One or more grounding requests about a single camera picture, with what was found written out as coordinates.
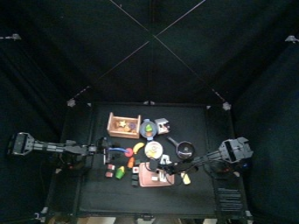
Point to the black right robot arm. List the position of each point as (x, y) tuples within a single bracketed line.
[(230, 150)]

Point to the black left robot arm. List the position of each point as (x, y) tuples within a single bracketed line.
[(50, 146)]

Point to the white rice sushi piece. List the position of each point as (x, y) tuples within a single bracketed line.
[(162, 178)]

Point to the small white sushi piece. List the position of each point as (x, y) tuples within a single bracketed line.
[(153, 178)]

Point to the red white sushi piece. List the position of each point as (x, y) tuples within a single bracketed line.
[(110, 166), (108, 174)]

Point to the white black sushi piece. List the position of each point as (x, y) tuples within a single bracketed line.
[(134, 170)]

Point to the orange toy piece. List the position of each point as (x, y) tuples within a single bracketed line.
[(126, 129)]

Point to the black sushi roll piece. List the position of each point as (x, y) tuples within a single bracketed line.
[(134, 177), (134, 183)]

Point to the purple toy piece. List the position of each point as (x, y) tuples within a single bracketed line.
[(132, 126)]

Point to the blue toy pot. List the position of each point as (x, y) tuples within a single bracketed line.
[(148, 128)]

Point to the pink cutting board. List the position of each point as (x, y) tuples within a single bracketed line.
[(146, 178)]

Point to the pale yellow toy food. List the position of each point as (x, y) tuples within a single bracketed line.
[(185, 178)]

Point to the open wooden box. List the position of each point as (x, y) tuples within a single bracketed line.
[(122, 132)]

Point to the white plate with egg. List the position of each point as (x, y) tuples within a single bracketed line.
[(153, 149)]

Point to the yellow green toy corn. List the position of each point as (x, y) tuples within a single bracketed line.
[(120, 172)]

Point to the orange toy carrot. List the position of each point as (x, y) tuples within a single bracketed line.
[(130, 163)]

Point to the yellow toy banana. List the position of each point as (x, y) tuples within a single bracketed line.
[(137, 147)]

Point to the black toy frying pan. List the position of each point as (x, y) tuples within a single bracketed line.
[(184, 150)]

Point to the yellow toy star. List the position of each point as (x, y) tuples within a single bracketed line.
[(122, 124)]

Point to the green toy vegetable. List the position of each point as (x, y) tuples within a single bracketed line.
[(148, 127)]

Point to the white grey toy appliance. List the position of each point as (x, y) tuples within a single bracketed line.
[(161, 125)]

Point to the silver frame corner bracket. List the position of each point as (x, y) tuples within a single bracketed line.
[(225, 106), (148, 102), (13, 37), (70, 102), (291, 38)]

